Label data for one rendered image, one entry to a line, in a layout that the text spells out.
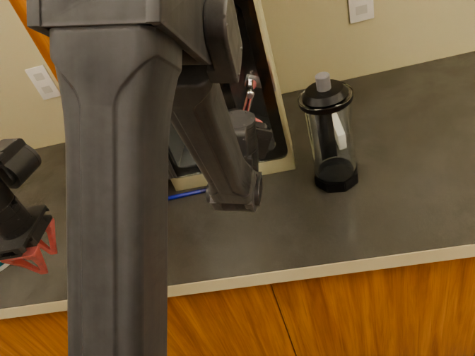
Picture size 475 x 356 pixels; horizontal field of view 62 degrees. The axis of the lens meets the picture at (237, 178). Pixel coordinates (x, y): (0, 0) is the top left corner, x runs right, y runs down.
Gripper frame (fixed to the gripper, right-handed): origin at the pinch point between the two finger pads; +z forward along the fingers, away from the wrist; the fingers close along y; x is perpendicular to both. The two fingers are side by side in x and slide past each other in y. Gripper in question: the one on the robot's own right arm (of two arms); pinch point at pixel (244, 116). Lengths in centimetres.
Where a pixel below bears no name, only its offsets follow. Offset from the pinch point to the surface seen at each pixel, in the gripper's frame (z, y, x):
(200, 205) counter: -1.0, 5.0, 26.4
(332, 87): -1.1, -15.2, -11.2
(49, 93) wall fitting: 48, 61, 34
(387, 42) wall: 49, -42, -8
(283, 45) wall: 49, -12, 0
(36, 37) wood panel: -3.7, 40.0, -9.3
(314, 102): -4.3, -12.1, -8.7
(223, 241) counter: -14.1, -0.9, 23.6
